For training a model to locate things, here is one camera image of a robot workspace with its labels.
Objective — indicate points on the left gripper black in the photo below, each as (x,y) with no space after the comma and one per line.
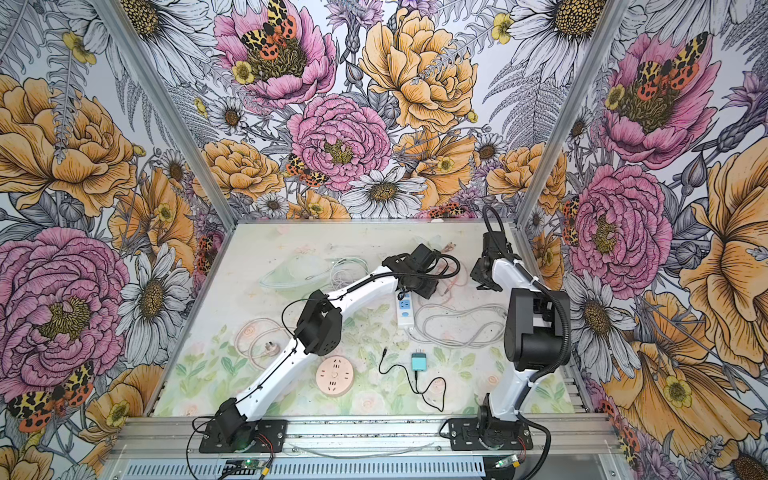
(429,288)

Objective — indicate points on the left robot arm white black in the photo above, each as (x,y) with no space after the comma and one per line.
(318,332)

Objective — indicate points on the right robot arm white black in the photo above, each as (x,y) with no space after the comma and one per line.
(536,335)

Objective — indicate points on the round pink power socket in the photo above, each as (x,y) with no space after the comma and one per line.
(335,376)

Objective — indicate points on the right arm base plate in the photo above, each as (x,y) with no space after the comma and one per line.
(466,434)

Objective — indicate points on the green circuit board right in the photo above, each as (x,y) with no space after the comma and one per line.
(511,461)

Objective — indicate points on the green circuit board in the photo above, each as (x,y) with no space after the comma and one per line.
(249,467)
(511,461)

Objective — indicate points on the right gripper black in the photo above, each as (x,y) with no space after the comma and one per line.
(475,274)

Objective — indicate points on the green circuit board left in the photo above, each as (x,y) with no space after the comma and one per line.
(249,467)

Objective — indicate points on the white blue power strip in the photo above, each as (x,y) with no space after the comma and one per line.
(405,311)

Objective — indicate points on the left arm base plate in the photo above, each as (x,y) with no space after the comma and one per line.
(264,436)

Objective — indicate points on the aluminium front rail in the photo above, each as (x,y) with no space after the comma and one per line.
(174,438)

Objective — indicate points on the teal charger adapter right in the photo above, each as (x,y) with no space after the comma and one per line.
(419,362)

